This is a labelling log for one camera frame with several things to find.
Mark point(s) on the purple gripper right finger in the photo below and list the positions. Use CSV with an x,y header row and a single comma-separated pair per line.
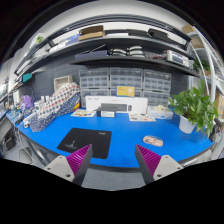
x,y
153,166

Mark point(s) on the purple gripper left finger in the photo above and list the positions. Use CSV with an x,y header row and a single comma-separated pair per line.
x,y
73,167

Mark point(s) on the black mouse pad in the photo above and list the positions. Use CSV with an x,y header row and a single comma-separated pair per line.
x,y
79,138

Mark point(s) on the flat picture card right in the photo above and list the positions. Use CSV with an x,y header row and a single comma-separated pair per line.
x,y
140,118

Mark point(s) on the flat picture card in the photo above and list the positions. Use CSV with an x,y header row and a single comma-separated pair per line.
x,y
140,118
83,113

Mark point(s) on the white box with stickers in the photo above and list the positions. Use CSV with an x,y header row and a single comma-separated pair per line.
x,y
159,112

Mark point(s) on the flat picture card left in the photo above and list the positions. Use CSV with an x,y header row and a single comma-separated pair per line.
x,y
83,113

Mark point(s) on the small black white box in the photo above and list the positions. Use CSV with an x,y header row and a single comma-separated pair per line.
x,y
105,113

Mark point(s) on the long white product box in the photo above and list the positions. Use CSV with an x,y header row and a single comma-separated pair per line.
x,y
117,104

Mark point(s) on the patterned fabric bundle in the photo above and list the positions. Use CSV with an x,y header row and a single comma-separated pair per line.
x,y
60,103

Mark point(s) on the green potted plant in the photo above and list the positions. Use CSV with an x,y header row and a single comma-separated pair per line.
x,y
195,110

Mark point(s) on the grey parts drawer cabinet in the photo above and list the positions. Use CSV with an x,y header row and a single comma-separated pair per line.
x,y
153,85

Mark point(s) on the yellow label card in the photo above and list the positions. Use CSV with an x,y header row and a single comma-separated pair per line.
x,y
126,91

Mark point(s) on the white device on shelf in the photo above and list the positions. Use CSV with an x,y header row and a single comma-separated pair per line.
x,y
177,58

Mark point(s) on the cardboard box on shelf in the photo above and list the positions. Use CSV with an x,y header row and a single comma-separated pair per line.
x,y
91,32

